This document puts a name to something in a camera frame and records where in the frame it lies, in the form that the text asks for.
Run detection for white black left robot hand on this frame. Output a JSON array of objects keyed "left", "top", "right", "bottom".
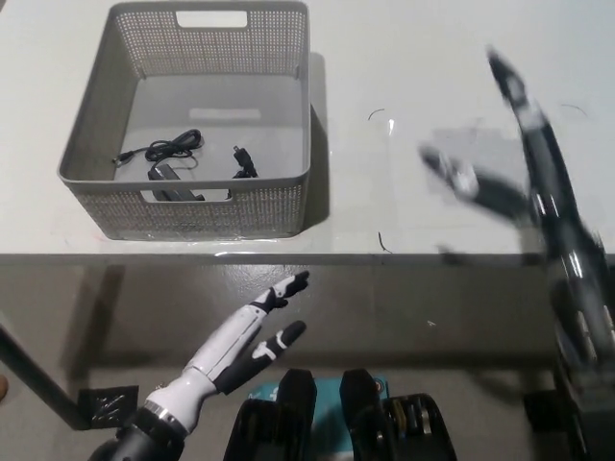
[{"left": 143, "top": 271, "right": 311, "bottom": 431}]

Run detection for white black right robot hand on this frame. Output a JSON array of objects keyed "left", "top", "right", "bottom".
[{"left": 417, "top": 43, "right": 606, "bottom": 275}]

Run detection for black power adapter with cord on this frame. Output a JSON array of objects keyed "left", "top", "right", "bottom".
[{"left": 111, "top": 128, "right": 258, "bottom": 203}]

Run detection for grey perforated plastic basket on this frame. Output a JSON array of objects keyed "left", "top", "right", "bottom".
[{"left": 57, "top": 0, "right": 322, "bottom": 241}]

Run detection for black metal table leg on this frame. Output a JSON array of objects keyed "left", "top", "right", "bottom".
[{"left": 0, "top": 322, "right": 92, "bottom": 430}]

